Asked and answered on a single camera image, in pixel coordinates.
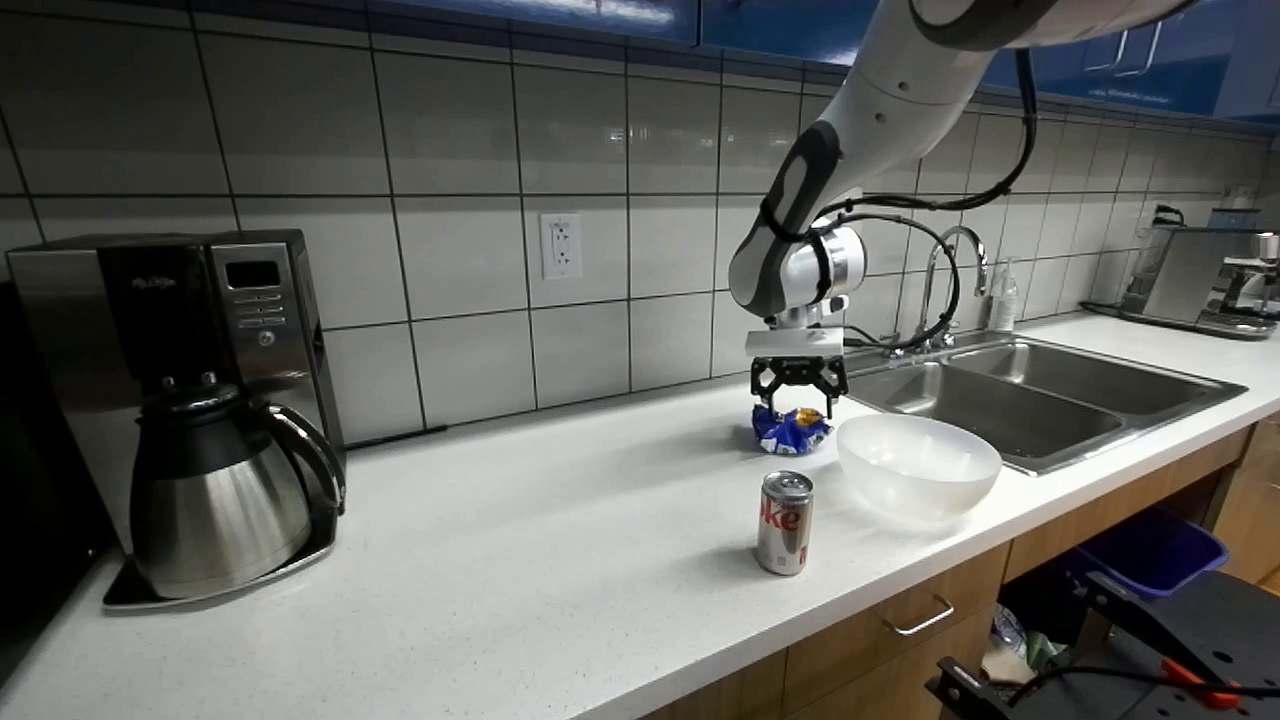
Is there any chrome faucet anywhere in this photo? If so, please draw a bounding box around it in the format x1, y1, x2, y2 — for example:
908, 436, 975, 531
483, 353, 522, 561
927, 220, 1000, 353

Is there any blue doritos packet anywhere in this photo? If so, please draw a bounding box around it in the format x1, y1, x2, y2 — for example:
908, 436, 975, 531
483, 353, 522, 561
746, 398, 841, 460

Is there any blue wall cabinet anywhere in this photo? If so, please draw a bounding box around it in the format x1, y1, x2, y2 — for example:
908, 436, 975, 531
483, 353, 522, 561
183, 0, 1280, 130

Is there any steel coffee maker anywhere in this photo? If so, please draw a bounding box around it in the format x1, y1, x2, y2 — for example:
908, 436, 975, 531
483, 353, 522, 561
2, 224, 349, 573

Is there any black appliance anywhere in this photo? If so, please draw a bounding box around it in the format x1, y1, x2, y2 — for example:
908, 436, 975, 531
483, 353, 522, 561
0, 278, 118, 687

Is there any silver soda can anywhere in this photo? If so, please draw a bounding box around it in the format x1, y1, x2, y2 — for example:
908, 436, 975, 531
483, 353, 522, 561
752, 466, 820, 580

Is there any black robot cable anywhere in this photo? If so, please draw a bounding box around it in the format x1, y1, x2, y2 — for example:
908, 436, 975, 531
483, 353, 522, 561
795, 49, 1042, 362

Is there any black equipment stand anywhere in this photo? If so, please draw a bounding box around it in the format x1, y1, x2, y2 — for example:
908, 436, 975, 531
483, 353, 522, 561
923, 570, 1280, 720

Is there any white wall outlet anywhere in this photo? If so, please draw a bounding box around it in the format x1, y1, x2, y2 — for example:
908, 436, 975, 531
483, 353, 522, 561
535, 208, 588, 286

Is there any silver espresso machine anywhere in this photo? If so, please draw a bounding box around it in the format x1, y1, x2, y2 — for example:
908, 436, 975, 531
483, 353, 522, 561
1083, 203, 1280, 345

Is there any steel coffee carafe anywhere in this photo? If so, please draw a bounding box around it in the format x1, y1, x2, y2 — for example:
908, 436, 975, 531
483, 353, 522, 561
122, 374, 351, 608

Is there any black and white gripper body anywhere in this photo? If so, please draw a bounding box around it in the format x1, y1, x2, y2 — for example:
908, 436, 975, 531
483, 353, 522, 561
740, 315, 853, 402

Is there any wooden base cabinet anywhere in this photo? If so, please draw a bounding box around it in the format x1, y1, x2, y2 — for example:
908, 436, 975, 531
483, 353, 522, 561
648, 420, 1280, 720

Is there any metal drawer handle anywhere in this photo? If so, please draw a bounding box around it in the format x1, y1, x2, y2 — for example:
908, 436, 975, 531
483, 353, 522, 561
889, 602, 962, 645

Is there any stainless steel sink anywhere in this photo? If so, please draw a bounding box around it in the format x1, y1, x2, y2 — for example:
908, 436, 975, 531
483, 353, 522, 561
842, 327, 1251, 480

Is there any blue plastic bin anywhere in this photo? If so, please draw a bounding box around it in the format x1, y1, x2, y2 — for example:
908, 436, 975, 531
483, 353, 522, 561
1077, 507, 1230, 608

